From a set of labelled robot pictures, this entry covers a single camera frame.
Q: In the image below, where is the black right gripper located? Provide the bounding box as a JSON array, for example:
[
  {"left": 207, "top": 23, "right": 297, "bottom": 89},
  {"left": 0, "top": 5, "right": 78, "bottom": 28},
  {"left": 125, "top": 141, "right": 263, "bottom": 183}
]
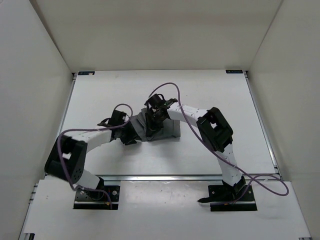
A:
[{"left": 145, "top": 112, "right": 167, "bottom": 138}]

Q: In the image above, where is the grey pleated skirt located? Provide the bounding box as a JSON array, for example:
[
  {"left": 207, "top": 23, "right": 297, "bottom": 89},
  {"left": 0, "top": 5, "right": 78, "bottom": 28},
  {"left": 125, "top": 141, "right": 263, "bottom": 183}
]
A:
[{"left": 130, "top": 107, "right": 181, "bottom": 142}]

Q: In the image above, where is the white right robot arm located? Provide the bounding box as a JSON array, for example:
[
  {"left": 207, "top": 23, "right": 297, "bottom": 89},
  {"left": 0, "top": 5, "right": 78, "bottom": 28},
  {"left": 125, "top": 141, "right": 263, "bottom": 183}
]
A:
[{"left": 145, "top": 101, "right": 246, "bottom": 200}]

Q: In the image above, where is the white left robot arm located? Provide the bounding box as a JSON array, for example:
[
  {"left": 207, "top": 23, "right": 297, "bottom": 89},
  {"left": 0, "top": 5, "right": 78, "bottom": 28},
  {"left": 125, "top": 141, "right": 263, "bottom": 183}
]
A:
[{"left": 44, "top": 123, "right": 141, "bottom": 199}]

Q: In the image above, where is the left corner label sticker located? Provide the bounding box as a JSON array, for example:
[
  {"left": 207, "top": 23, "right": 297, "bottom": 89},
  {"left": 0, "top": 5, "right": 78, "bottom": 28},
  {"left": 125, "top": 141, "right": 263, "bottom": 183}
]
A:
[{"left": 77, "top": 71, "right": 95, "bottom": 76}]

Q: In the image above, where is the dark corner label sticker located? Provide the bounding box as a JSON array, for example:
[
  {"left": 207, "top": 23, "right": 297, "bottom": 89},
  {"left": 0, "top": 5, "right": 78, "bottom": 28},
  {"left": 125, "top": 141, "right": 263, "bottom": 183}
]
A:
[{"left": 225, "top": 69, "right": 243, "bottom": 74}]

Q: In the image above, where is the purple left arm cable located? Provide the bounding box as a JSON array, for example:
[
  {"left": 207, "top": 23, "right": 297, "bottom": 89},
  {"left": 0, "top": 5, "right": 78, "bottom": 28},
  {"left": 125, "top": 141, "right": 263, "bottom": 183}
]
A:
[{"left": 57, "top": 103, "right": 135, "bottom": 205}]

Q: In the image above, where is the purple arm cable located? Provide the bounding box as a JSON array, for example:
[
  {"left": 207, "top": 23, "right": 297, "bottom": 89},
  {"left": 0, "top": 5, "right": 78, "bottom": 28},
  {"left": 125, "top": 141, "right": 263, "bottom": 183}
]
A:
[
  {"left": 57, "top": 103, "right": 135, "bottom": 205},
  {"left": 147, "top": 81, "right": 291, "bottom": 206}
]

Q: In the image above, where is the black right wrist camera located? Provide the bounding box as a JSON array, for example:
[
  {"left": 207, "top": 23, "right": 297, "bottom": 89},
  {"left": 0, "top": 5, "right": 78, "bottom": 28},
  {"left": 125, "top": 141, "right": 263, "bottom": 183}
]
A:
[{"left": 144, "top": 93, "right": 178, "bottom": 110}]

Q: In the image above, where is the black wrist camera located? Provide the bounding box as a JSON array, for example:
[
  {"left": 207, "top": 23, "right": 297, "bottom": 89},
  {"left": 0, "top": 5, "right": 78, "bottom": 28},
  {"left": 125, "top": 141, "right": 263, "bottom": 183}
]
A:
[
  {"left": 97, "top": 110, "right": 128, "bottom": 128},
  {"left": 144, "top": 93, "right": 178, "bottom": 110}
]

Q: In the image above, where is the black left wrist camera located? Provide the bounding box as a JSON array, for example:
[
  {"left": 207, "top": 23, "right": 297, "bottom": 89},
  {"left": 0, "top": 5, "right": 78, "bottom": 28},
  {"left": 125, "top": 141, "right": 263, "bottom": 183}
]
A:
[{"left": 97, "top": 110, "right": 128, "bottom": 128}]

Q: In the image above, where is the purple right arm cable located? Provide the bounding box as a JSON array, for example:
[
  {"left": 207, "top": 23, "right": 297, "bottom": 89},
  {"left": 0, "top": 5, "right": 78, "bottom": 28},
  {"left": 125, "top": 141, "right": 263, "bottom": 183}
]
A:
[{"left": 147, "top": 81, "right": 291, "bottom": 206}]

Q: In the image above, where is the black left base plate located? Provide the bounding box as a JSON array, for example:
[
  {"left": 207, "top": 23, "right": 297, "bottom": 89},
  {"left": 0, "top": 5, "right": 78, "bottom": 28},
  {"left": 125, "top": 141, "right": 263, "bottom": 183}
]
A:
[{"left": 73, "top": 185, "right": 121, "bottom": 210}]

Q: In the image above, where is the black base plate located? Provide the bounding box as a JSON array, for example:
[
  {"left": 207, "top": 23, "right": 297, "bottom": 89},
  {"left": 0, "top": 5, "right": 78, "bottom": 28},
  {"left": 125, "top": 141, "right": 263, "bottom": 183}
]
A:
[
  {"left": 73, "top": 185, "right": 121, "bottom": 210},
  {"left": 208, "top": 185, "right": 258, "bottom": 212}
]

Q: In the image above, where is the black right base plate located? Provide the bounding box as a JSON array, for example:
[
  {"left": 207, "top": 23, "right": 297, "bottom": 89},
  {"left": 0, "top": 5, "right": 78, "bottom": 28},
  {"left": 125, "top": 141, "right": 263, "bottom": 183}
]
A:
[{"left": 208, "top": 185, "right": 258, "bottom": 212}]

